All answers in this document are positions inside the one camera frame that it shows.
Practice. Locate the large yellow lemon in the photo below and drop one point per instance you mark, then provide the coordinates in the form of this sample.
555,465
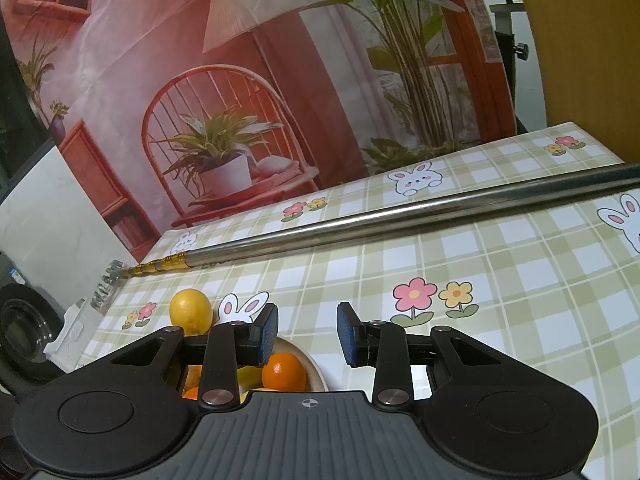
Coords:
191,310

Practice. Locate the black round appliance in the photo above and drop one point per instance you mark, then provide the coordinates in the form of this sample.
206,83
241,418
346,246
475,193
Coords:
25,330

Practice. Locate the small orange with stem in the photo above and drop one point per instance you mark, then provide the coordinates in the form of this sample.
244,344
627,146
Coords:
192,380

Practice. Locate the white plastic device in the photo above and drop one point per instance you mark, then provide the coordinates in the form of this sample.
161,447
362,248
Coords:
70,335

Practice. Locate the brown wooden board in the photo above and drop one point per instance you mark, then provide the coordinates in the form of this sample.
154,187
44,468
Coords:
590,60

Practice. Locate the telescopic metal pole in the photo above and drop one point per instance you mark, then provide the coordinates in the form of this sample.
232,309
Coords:
400,217

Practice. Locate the plaid rabbit print tablecloth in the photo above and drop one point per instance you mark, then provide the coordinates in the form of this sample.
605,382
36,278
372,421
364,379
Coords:
500,260

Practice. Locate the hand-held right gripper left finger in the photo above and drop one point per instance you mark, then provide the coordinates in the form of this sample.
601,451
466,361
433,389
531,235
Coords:
268,335

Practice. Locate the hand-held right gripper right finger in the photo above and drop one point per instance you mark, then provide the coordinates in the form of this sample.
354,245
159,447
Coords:
347,335

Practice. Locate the printed backdrop cloth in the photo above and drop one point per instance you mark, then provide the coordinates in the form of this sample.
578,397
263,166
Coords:
325,110

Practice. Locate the yellow plum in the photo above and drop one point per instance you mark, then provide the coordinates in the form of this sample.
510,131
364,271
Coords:
250,379

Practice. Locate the large orange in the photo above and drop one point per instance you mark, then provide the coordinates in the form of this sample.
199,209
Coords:
285,372

